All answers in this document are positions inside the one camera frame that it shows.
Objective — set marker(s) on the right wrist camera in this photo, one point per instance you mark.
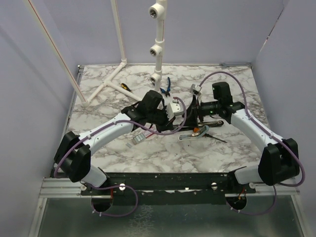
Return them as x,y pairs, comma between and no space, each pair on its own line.
195,89

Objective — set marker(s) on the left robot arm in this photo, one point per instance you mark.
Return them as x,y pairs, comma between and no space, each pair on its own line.
74,153

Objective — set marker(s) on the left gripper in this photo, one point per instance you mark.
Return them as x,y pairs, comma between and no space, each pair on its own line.
167,124

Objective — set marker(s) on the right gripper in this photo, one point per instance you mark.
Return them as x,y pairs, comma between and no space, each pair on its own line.
192,112

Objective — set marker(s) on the black stapler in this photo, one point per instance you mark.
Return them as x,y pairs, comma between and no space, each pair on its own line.
210,124

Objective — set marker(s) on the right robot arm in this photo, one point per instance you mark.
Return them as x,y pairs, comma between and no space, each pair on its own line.
277,161

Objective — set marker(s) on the white pvc pipe frame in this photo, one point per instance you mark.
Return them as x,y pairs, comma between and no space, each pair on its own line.
85,32

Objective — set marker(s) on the aluminium frame rail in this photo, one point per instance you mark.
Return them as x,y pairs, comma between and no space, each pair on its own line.
56,188

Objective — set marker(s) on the orange handled screwdriver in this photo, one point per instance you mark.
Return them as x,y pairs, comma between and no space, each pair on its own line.
208,135

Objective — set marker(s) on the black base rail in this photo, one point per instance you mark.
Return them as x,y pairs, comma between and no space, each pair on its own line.
127,189

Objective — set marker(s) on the yellow black screwdriver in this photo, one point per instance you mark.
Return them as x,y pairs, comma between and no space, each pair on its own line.
124,86

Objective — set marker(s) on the red white staple box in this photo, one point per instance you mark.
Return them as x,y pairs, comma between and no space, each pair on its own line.
142,137

